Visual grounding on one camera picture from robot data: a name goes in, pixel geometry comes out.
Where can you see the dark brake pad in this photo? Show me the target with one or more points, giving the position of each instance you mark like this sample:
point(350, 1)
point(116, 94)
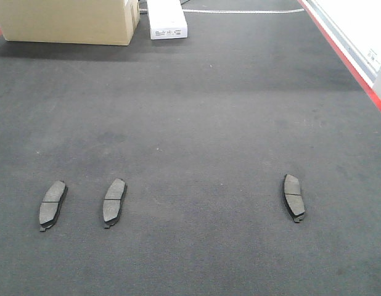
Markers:
point(113, 202)
point(51, 205)
point(293, 198)

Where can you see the long white box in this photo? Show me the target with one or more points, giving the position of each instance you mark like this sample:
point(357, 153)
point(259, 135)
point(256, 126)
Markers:
point(166, 20)

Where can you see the large cardboard box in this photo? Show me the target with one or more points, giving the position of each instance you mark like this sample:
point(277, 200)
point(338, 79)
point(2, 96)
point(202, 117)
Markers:
point(70, 22)

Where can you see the red conveyor frame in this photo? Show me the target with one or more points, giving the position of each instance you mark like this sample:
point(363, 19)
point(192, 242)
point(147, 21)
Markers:
point(343, 54)

